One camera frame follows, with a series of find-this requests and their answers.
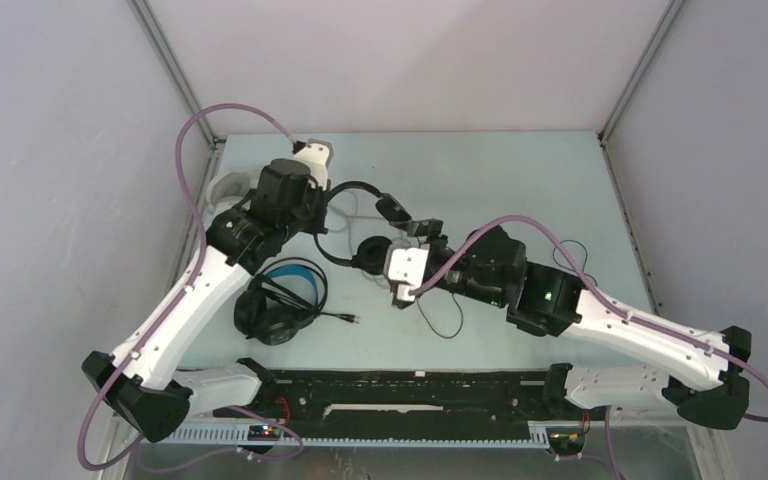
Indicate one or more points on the black headset with blue band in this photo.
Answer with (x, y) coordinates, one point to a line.
(272, 313)

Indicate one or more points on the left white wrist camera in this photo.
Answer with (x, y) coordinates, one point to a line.
(316, 155)

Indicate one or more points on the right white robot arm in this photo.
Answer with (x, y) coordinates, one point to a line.
(696, 373)

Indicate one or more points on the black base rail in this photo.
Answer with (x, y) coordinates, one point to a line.
(443, 406)

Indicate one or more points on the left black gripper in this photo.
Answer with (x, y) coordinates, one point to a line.
(317, 225)

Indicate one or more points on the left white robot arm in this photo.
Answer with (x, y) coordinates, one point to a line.
(140, 380)

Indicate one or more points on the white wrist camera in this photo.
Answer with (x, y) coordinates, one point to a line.
(397, 271)
(316, 155)

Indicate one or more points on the left aluminium frame post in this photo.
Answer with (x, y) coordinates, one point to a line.
(157, 39)

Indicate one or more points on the right aluminium frame post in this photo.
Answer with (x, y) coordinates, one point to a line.
(647, 59)

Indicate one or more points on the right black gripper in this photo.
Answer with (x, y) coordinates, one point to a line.
(425, 229)

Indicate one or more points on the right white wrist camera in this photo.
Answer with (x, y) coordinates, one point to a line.
(397, 271)

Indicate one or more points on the aluminium frame post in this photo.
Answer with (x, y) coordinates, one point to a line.
(157, 39)
(647, 59)

